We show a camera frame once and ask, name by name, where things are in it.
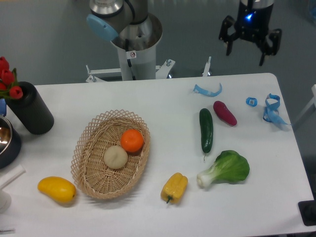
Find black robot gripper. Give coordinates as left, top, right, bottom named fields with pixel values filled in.
left=218, top=0, right=282, bottom=66

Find yellow bell pepper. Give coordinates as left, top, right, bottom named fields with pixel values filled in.
left=160, top=172, right=188, bottom=204

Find small blue tape roll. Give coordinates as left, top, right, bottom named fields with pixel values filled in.
left=246, top=97, right=258, bottom=107

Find curved blue tape strip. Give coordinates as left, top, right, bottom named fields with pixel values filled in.
left=193, top=83, right=222, bottom=97

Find purple sweet potato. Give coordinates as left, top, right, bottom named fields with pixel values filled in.
left=213, top=101, right=237, bottom=126

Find tangled blue tape strip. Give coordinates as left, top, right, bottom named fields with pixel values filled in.
left=263, top=93, right=291, bottom=127

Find green cucumber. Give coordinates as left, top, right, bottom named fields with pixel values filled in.
left=199, top=108, right=213, bottom=160

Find green bok choy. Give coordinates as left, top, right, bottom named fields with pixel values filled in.
left=197, top=150, right=250, bottom=188

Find orange tangerine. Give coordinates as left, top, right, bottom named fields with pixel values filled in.
left=120, top=129, right=144, bottom=153

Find woven wicker basket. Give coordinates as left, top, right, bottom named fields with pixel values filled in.
left=71, top=110, right=151, bottom=199

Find beige steamed bun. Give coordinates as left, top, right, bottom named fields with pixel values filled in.
left=103, top=146, right=128, bottom=169

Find black device at table edge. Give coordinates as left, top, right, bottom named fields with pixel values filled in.
left=298, top=200, right=316, bottom=226

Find black cylindrical vase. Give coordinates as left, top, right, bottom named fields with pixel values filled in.
left=5, top=81, right=54, bottom=135

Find yellow mango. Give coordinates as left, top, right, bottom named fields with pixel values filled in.
left=37, top=176, right=77, bottom=203

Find red tulip flowers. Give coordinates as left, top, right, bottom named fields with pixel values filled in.
left=0, top=56, right=23, bottom=100

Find black metal pot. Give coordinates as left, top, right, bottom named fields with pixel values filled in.
left=0, top=116, right=22, bottom=169

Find white lamp stand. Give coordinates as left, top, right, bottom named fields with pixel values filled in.
left=0, top=165, right=26, bottom=214

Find white chair frame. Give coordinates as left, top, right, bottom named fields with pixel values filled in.
left=292, top=84, right=316, bottom=130

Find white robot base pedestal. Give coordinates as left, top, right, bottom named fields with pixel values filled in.
left=85, top=37, right=212, bottom=83

